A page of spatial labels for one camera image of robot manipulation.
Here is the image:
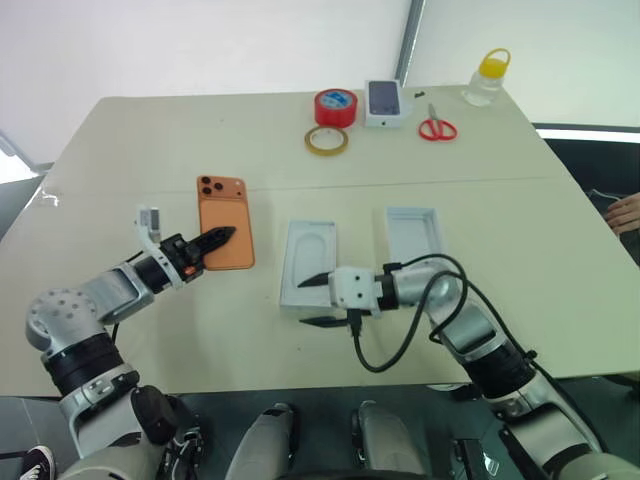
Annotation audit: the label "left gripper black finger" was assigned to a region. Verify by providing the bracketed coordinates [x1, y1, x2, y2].
[197, 236, 232, 259]
[195, 225, 237, 246]

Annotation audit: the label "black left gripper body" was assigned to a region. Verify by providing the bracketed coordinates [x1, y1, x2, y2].
[158, 232, 205, 281]

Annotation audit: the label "white phone box base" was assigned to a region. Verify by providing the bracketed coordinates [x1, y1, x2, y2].
[278, 218, 342, 322]

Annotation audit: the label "white phone box lid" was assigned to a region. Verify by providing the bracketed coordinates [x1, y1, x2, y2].
[385, 205, 448, 267]

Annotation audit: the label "printed white phone box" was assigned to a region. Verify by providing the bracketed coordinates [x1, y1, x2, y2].
[363, 78, 415, 130]

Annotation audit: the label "clear jar with yellow lid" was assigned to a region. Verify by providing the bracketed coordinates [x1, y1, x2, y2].
[461, 47, 514, 108]

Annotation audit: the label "bystander's bare hand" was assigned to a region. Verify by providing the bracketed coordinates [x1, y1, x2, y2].
[603, 191, 640, 234]

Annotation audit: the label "orange smartphone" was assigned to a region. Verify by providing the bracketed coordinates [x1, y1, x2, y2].
[195, 174, 257, 272]

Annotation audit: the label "grey rounded robot leg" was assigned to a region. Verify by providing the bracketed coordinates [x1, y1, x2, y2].
[350, 399, 426, 474]
[227, 401, 301, 480]

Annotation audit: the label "clear yellowish tape roll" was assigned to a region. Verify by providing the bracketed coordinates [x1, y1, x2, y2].
[303, 125, 350, 157]

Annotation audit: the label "red tape roll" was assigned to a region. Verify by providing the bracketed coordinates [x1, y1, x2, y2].
[313, 88, 358, 130]

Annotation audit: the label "black and white sneaker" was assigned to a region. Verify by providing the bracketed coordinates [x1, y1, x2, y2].
[18, 445, 57, 480]

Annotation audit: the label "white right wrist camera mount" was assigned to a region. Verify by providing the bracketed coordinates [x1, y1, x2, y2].
[327, 266, 383, 320]

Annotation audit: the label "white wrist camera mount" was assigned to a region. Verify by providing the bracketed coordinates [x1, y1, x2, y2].
[133, 203, 204, 292]
[327, 266, 383, 320]

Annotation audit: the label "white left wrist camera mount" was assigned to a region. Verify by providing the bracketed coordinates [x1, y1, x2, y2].
[133, 203, 204, 292]

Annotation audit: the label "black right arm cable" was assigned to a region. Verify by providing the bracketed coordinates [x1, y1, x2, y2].
[347, 253, 604, 452]

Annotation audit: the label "grey metal frame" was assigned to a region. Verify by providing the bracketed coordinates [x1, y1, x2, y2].
[0, 128, 57, 187]

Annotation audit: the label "red handled scissors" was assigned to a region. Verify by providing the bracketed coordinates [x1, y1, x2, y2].
[418, 102, 459, 143]

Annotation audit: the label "grey window post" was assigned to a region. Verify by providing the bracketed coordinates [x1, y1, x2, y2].
[391, 0, 427, 85]

